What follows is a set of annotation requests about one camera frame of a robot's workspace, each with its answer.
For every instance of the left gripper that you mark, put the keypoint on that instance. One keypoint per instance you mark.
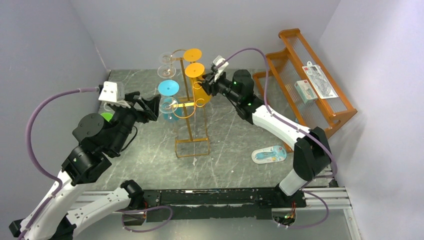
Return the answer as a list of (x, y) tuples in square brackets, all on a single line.
[(152, 108)]

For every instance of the clear flute glass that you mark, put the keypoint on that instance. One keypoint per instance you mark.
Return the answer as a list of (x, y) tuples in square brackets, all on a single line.
[(170, 111)]

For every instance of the orange plastic goblet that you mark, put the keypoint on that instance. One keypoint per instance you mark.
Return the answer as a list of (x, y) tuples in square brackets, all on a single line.
[(195, 72), (192, 55)]

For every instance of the blue plastic goblet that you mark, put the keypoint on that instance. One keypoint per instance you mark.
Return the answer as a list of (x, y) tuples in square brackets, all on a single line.
[(168, 90)]

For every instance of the orange plastic goblet front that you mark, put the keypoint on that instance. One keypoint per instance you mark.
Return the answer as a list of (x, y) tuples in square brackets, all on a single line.
[(192, 55)]

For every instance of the clear wine glass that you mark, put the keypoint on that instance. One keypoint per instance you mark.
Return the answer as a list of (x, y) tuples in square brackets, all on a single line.
[(166, 71), (166, 58)]

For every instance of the green plastic goblet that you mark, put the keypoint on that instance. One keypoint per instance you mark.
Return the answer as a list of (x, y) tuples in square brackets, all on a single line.
[(107, 116)]

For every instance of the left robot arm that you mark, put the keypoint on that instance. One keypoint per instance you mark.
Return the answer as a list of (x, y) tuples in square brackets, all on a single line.
[(99, 140)]

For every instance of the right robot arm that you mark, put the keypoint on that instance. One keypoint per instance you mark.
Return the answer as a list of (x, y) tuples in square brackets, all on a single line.
[(311, 150)]

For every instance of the orange wooden shelf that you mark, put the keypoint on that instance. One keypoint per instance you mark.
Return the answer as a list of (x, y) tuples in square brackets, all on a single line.
[(297, 77)]

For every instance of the small teal box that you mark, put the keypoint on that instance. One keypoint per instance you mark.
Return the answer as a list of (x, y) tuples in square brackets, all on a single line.
[(306, 91)]

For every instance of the toothbrush blister pack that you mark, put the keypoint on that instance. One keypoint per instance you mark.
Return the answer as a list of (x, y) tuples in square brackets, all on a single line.
[(267, 155)]

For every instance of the white blister package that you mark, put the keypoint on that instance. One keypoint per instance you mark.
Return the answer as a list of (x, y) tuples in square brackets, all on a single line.
[(319, 81)]

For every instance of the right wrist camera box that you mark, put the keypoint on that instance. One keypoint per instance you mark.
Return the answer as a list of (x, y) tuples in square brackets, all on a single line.
[(219, 64)]

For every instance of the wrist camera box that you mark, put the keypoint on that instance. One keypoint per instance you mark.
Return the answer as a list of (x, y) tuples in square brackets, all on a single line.
[(219, 64), (113, 93)]

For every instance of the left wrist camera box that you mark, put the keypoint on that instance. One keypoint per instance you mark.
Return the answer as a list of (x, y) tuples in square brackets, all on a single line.
[(113, 93)]

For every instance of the clear glass by wall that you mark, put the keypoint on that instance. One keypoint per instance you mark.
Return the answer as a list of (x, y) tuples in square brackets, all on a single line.
[(106, 107)]

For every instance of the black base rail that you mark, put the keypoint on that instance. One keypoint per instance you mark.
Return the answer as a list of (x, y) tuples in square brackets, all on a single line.
[(218, 203)]

